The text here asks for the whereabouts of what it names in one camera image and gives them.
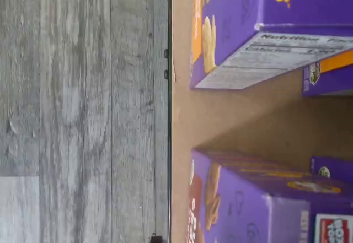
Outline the purple box brown patch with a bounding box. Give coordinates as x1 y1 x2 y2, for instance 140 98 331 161
188 148 353 243
311 155 353 185

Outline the brown wooden shelf board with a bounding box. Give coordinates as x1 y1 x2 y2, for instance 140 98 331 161
170 0 353 243

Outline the purple box orange patch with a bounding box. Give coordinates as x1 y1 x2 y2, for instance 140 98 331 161
189 0 353 90
301 50 353 98

